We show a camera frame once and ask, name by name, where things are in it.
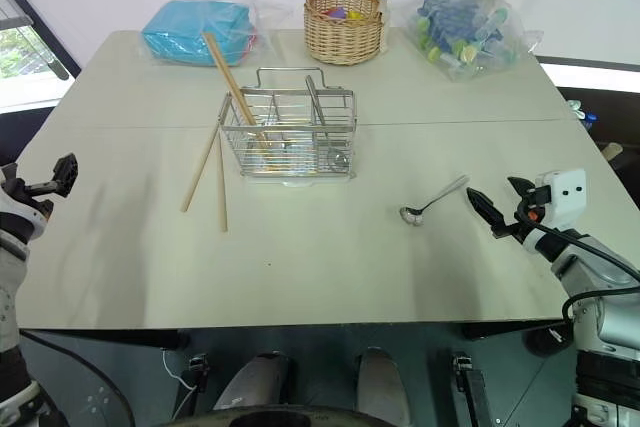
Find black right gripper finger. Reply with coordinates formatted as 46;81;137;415
465;186;507;240
506;175;533;199

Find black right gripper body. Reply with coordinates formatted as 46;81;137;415
501;186;542;246

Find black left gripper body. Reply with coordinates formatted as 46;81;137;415
13;177;60;221

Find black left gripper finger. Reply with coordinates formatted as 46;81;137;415
54;152;80;179
51;168;77;197

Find metal spoon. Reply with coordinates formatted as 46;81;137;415
398;174;472;227
304;74;352;171

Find dark cluttered side bench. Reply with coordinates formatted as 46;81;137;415
556;85;640;188

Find wooden chopstick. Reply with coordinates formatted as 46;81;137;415
180;122;222;214
205;31;272;156
217;132;230;234
201;31;265;148

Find plastic bag of blue clips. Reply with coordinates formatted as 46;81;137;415
397;0;545;84

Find plastic bag of blue cloths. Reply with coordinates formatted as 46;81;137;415
135;0;294;69

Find grey rounded robot leg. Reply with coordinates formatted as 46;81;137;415
213;352;292;414
355;346;412;427

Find colourful toys in basket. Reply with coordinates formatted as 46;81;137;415
322;5;371;22

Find dark rounded rim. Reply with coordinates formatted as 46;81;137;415
158;400;401;427

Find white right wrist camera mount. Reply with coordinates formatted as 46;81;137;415
530;167;588;229

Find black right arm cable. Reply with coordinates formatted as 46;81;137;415
519;219;640;323

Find window with dark frame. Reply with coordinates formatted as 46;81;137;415
0;0;83;114

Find black table clamp bracket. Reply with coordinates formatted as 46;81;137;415
448;352;487;427
186;352;211;394

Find black curved floor cable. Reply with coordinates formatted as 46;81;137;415
19;329;137;427

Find metal wire cutlery rack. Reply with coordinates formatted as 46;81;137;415
217;66;361;189

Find thin white cable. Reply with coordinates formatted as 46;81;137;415
161;348;197;391

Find wicker basket with handle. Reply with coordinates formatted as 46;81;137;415
303;0;391;67

